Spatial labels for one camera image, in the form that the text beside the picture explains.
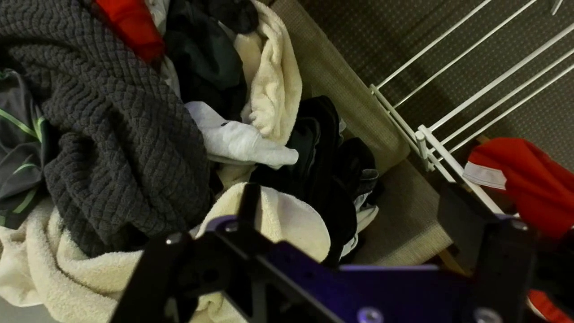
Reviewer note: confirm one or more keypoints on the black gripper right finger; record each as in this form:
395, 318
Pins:
508, 257

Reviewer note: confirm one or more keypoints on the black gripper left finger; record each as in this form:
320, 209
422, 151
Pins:
198, 270

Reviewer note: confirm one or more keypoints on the orange cloth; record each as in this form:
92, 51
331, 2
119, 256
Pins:
532, 180

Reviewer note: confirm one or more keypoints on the white drying rack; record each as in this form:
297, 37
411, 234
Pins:
454, 101

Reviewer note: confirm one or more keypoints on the white garment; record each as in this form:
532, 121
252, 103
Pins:
239, 141

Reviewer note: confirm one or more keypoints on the cream fluffy towel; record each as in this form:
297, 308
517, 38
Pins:
60, 281

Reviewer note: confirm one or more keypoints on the dark grey knitted sweater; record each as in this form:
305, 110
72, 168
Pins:
119, 132

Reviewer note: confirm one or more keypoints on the black clothing pile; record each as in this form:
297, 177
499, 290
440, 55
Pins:
323, 162

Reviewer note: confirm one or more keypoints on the cream garment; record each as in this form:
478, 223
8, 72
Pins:
271, 78

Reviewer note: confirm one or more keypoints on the dark green-striped garment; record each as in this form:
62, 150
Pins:
18, 155

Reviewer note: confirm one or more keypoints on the red garment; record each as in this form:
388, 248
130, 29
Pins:
132, 24

